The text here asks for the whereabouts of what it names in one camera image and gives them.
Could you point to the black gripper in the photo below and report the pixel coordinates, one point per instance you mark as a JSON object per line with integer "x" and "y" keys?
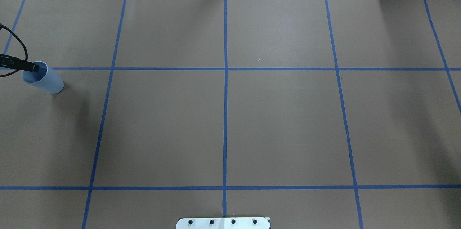
{"x": 22, "y": 64}

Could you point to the blue plastic cup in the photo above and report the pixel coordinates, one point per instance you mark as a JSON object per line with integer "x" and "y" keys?
{"x": 45, "y": 79}

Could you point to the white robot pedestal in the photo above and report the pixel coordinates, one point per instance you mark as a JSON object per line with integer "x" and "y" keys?
{"x": 224, "y": 223}

